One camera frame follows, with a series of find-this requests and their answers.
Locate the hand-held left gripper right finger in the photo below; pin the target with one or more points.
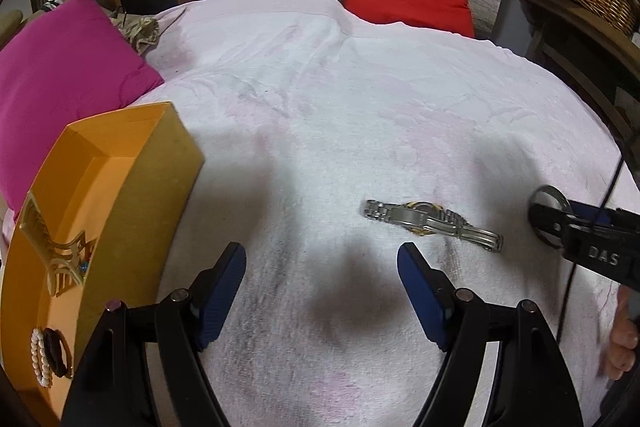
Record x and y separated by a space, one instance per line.
425 299

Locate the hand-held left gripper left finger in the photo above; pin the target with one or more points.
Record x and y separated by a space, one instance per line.
220 297

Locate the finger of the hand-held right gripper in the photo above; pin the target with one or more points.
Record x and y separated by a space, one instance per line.
590 212
547 212

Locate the silver wristwatch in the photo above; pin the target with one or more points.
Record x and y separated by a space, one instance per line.
430 223

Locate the orange cardboard box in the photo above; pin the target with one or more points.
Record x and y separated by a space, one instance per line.
115 207

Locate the gold hair claw clip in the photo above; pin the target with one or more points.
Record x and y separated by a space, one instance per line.
55 252

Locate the person's right hand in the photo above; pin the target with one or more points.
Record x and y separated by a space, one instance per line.
624 342

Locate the wooden shelf unit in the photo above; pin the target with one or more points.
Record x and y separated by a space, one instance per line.
575 57

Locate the pink cushion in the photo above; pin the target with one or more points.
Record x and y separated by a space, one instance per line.
65 72

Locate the beige patterned cloth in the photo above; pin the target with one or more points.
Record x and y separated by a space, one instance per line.
142 32

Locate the beige cushion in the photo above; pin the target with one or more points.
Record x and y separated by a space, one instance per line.
10 26

